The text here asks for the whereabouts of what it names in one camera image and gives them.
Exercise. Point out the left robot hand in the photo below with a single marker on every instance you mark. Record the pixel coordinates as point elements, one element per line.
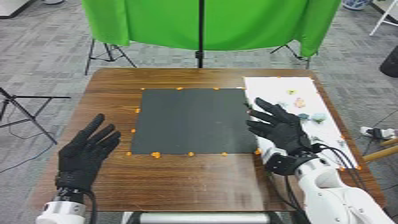
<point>86,153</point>

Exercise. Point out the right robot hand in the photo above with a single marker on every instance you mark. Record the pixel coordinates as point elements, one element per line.
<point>285,128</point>

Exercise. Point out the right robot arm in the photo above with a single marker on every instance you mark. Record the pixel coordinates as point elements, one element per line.
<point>331,196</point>

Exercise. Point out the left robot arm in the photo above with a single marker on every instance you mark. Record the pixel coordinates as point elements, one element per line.
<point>63,210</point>

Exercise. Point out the blue flower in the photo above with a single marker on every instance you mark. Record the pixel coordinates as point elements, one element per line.
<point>304,116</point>

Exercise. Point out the green sprig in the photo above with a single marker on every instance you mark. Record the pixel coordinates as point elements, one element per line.
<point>315,139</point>
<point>342,143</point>

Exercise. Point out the pale green flower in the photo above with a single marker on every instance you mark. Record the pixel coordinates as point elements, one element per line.
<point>320,118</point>

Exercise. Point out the pink flower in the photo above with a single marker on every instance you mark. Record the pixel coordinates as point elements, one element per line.
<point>299,102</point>

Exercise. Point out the yellow flower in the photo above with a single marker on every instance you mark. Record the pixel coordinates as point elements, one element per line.
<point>292,91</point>

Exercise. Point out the white sheet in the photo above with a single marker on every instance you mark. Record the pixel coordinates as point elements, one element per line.
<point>278,87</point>

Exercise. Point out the dark mat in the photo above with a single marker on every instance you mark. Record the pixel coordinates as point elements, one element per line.
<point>192,121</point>

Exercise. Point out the white power strip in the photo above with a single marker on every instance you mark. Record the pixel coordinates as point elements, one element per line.
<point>379,132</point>

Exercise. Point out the black tripod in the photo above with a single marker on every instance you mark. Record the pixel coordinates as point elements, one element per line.
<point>23,110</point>

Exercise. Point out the wooden stick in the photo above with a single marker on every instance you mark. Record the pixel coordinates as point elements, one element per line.
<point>382,154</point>

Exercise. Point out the black backdrop stand legs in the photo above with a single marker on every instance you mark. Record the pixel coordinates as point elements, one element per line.
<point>111,53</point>
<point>294,51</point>

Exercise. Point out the black bin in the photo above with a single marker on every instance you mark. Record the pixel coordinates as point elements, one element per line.
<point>391,61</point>

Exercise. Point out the pale grey bar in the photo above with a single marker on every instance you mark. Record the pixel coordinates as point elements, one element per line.
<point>201,218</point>

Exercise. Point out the black stand pole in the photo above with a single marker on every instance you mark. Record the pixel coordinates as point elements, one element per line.
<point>201,33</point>

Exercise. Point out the white frame stand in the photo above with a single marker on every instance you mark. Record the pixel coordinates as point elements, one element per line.
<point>384,18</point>

